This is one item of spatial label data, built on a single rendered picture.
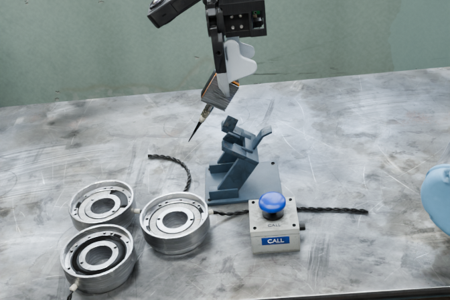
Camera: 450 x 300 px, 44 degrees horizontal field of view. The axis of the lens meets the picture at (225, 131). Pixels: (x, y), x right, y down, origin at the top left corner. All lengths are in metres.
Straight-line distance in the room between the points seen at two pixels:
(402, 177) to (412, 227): 0.12
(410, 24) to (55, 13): 1.51
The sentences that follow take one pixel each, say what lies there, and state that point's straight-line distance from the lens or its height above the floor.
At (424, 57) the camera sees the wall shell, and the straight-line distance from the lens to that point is 2.63.
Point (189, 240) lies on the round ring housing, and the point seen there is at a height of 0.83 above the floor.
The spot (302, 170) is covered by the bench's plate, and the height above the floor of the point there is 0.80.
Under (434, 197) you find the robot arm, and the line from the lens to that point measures 0.67.
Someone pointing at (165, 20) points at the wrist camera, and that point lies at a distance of 0.79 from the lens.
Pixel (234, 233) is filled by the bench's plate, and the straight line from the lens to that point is 0.86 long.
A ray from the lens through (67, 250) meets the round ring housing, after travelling 0.86.
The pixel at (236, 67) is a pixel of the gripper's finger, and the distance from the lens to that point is 0.80.
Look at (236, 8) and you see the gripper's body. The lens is 0.76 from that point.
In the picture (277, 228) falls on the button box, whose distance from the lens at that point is 0.80.
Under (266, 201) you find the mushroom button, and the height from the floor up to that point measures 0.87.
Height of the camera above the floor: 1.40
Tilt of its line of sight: 33 degrees down
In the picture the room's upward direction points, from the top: 7 degrees counter-clockwise
